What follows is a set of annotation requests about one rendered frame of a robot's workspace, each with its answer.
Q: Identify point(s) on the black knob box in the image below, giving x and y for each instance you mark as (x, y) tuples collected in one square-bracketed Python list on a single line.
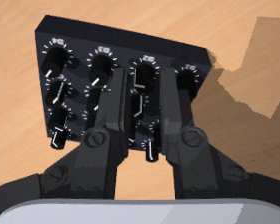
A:
[(80, 45)]

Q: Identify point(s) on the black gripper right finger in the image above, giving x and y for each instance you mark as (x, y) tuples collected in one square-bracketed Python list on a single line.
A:
[(205, 172)]

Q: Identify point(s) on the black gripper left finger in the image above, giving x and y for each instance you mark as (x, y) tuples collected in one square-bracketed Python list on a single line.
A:
[(90, 169)]

